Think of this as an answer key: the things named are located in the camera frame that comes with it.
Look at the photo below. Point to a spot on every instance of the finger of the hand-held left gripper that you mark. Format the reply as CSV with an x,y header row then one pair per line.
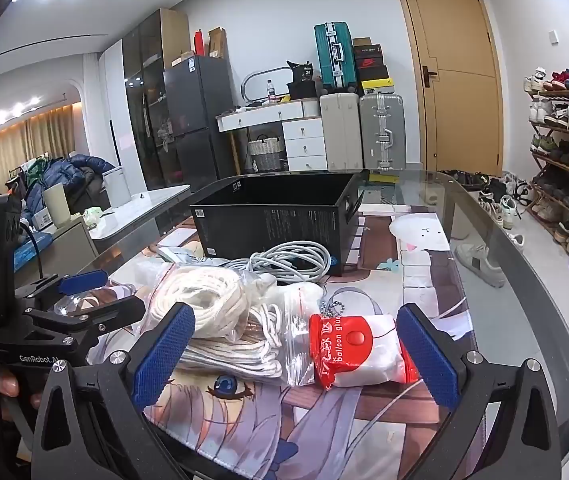
x,y
109,312
82,281

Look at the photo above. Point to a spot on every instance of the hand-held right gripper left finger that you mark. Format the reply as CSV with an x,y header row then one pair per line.
x,y
164,355

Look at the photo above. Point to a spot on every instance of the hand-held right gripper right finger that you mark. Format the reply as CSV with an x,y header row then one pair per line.
x,y
424,355

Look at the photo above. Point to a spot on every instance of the red white glue packet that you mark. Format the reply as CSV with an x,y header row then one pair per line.
x,y
364,355

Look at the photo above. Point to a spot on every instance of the silver foil packet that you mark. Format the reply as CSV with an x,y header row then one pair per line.
x,y
184,255

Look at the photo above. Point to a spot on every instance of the black storage box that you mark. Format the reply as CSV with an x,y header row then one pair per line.
x,y
274,225

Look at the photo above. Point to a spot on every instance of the person's left hand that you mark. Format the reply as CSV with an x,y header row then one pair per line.
x,y
7,387

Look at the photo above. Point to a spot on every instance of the blue patterned package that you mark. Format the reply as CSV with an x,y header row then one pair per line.
x,y
34,252

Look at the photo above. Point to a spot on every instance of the white cylindrical appliance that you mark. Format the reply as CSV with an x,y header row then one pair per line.
x,y
58,207

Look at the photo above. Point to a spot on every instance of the printed desk mat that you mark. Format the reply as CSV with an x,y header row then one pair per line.
x,y
414,275

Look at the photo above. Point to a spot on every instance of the white small cabinet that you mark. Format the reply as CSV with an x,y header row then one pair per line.
x,y
118,187

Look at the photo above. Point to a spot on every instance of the grey cabinet white top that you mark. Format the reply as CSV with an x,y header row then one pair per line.
x,y
149,205

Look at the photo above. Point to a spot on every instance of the white grey sneaker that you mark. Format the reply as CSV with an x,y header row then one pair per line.
x,y
481,262

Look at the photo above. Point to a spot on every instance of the pile of dark jackets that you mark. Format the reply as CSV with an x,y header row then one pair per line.
x,y
79,172

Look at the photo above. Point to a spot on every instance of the beige curtains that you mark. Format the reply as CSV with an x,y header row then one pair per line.
x,y
24,145

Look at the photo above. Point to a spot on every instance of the pile of shoes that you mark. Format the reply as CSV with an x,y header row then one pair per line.
x,y
489,195

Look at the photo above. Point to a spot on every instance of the dark glass cabinet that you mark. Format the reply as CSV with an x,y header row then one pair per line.
x,y
144,110

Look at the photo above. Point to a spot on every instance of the grey refrigerator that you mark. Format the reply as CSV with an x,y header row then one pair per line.
x,y
199,110

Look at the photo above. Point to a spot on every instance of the wicker basket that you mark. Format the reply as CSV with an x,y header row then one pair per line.
x,y
265,156

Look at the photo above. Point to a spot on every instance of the silver suitcase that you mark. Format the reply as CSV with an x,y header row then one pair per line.
x,y
383,132

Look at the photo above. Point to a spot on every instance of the beige suitcase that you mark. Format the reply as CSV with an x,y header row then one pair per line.
x,y
340,132

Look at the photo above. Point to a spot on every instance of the white drawer desk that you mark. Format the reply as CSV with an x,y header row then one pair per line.
x,y
304,140

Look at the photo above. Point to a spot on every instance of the wooden door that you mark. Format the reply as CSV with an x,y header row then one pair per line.
x,y
454,110

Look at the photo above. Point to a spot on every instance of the clear water bottle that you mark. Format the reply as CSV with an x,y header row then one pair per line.
x,y
271,91

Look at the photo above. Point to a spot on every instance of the tall cardboard box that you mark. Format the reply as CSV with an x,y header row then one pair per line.
x,y
217,44

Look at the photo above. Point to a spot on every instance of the black bag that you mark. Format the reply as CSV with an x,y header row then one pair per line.
x,y
302,82

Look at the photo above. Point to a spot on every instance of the black red shoe box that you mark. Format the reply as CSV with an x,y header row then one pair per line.
x,y
370,62

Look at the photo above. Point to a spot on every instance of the teal suitcase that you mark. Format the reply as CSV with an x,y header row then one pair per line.
x,y
333,55

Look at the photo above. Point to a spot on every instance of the brown cardboard box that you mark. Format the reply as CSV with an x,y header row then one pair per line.
x,y
362,41

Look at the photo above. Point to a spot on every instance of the oval metal frame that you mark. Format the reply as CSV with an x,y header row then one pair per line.
x,y
252,77

